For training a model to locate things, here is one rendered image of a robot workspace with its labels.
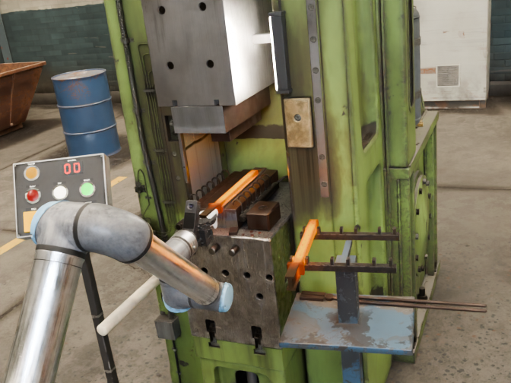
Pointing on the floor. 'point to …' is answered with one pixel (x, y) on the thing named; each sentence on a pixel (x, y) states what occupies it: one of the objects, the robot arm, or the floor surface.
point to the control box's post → (98, 318)
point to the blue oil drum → (87, 112)
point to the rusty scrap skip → (17, 93)
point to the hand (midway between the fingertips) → (212, 209)
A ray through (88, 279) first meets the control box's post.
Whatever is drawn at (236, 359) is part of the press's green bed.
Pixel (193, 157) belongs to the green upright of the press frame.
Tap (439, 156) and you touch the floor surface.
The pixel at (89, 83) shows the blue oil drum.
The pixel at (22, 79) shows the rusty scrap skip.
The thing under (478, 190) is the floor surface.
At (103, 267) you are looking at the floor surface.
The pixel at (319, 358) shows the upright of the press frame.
